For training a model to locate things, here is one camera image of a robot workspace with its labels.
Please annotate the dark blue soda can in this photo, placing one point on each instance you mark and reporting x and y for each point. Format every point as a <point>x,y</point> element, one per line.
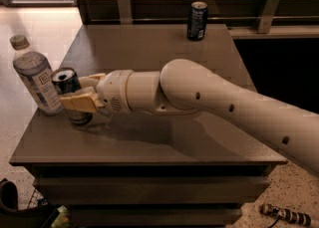
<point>196,21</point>

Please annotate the metal bracket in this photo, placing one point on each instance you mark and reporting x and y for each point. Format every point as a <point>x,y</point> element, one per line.
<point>264,21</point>
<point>125,12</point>

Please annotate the blue label plastic water bottle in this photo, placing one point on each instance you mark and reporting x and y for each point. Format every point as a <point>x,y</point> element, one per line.
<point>35,72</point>

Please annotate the black white striped tool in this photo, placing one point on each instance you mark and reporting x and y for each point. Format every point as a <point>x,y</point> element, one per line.
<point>288,216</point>

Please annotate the black bag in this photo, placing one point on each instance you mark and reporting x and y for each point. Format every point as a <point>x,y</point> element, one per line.
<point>12,217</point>

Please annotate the right metal bracket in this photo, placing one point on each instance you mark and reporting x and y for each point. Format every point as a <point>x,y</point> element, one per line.
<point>264,21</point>

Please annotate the green package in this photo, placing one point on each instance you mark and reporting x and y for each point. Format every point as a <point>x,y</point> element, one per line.
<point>63,220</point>

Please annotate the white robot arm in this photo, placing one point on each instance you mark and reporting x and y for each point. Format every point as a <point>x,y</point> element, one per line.
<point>186,87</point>

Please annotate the left metal bracket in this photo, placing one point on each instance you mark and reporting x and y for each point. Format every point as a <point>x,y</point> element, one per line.
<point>125,12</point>

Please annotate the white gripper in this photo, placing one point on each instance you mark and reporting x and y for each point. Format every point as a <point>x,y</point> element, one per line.
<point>115,90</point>

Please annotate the redbull can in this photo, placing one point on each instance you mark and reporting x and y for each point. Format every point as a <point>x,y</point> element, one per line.
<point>65,81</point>

